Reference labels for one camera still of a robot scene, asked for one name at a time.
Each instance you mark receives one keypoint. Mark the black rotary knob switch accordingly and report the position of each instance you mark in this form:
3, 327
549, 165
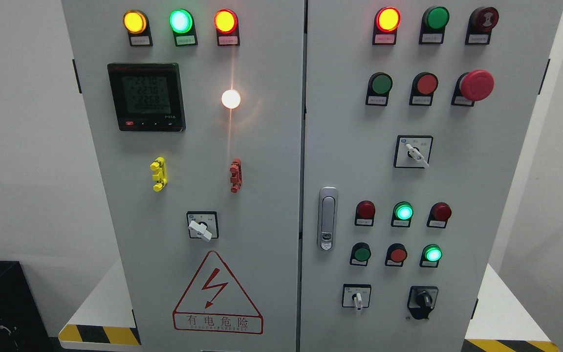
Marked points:
421, 301

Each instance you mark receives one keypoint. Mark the red plastic terminal clip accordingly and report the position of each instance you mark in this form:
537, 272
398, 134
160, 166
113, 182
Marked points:
236, 175

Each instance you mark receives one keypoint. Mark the dark red indicator left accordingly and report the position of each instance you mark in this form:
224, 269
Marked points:
365, 213

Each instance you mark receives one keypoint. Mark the white glowing indicator light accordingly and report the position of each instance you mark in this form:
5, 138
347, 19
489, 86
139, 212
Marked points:
231, 99

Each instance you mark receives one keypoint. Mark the green push button lower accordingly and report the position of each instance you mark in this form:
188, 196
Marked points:
360, 254

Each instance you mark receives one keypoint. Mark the green push button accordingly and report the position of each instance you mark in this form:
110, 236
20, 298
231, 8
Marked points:
360, 254
378, 89

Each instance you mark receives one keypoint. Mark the grey left cabinet door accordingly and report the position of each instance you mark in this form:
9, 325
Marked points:
259, 225

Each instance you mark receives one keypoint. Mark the grey cabinet door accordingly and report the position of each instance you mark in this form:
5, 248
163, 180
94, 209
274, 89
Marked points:
259, 225
351, 146

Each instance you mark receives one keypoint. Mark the yellow plastic terminal clip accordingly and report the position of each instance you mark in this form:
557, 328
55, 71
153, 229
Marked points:
158, 168

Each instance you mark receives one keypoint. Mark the green lit indicator middle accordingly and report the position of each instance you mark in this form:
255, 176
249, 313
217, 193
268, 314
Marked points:
402, 215

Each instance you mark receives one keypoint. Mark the green push button upper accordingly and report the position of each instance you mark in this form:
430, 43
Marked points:
378, 89

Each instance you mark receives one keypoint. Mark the red push button lower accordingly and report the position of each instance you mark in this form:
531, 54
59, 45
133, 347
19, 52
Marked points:
396, 255

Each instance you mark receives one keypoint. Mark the red push button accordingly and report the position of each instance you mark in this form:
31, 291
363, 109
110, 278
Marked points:
422, 89
396, 255

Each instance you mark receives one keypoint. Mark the red electric hazard warning sticker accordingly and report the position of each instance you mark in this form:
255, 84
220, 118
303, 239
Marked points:
215, 301

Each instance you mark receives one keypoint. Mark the grey right cabinet door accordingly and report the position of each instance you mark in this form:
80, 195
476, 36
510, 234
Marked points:
351, 146

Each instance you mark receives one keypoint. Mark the black digital power meter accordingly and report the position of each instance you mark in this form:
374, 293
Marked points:
147, 97

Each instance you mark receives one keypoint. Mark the red indicator right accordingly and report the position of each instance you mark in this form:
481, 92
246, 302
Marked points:
439, 215

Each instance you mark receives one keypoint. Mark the red-rimmed orange indicator light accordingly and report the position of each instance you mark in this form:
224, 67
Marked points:
226, 24

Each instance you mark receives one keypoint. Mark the green illuminated button lower right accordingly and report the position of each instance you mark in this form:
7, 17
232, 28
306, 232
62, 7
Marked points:
430, 256

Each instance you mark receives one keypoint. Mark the red push button upper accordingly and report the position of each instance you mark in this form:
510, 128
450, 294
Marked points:
422, 89

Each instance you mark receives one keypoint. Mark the green lit indicator light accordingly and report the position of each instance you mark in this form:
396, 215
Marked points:
183, 27

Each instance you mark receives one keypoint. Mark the red lit indicator right door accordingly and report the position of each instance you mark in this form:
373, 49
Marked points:
386, 22

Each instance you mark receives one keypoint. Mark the yellow indicator light top left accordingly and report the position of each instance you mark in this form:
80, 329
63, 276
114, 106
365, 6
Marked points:
138, 27

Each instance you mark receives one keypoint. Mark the red mushroom emergency stop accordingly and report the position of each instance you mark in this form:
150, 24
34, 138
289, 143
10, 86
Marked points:
472, 87

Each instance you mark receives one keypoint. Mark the green unlit indicator top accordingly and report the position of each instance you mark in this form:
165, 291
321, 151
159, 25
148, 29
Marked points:
433, 24

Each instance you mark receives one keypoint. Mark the white platform with hazard stripes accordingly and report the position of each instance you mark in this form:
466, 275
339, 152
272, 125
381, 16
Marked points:
105, 322

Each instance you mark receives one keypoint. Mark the dark red buzzer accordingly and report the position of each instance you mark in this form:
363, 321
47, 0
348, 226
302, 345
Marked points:
480, 25

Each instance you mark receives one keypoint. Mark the black box lower left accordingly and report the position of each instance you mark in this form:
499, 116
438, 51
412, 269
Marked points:
21, 326

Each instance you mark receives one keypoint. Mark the silver door latch handle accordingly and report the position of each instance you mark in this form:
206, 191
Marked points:
328, 206

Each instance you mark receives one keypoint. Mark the white lever selector switch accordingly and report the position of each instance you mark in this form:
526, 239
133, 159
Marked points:
202, 225

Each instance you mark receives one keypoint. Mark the white handle rotary switch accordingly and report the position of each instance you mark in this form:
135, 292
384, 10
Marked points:
413, 151

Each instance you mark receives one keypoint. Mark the small white selector switch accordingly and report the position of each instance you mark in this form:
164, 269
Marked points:
356, 296

